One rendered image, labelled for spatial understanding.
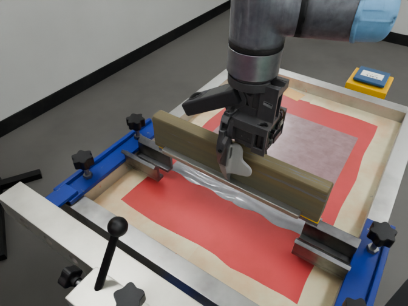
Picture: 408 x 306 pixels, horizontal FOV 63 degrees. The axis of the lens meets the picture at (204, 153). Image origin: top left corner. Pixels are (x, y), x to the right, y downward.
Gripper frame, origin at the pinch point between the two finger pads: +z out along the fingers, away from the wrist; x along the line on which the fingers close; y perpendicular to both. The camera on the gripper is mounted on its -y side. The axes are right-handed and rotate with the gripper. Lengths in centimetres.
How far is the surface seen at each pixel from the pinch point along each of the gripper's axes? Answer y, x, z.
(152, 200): -15.2, -6.7, 13.4
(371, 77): 12, 74, 12
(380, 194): 25.9, 19.7, 10.2
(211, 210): -2.8, -1.9, 13.5
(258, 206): 5.0, 4.5, 13.0
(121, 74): -193, 146, 108
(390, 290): 54, 71, 109
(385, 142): 23, 43, 14
